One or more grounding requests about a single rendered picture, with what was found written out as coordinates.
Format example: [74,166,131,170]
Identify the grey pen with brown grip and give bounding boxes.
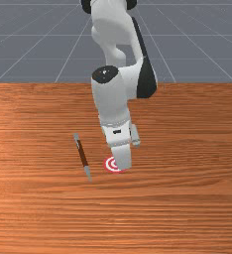
[72,132,93,184]

